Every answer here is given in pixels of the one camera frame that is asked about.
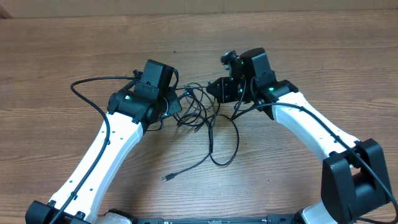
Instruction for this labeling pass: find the black cable bundle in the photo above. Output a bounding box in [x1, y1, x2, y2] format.
[161, 82, 240, 183]

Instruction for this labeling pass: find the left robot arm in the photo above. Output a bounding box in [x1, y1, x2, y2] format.
[25, 60, 182, 224]

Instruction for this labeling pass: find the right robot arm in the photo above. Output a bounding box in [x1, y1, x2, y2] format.
[206, 48, 397, 223]

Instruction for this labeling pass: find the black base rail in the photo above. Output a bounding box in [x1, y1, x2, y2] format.
[133, 214, 301, 224]

